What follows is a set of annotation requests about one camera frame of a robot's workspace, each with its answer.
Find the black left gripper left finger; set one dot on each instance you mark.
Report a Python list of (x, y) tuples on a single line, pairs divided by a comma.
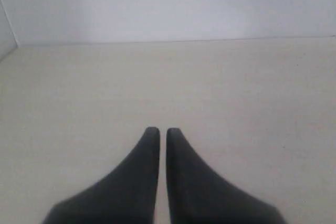
[(125, 195)]

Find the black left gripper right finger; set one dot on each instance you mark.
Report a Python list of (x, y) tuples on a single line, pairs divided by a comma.
[(197, 194)]

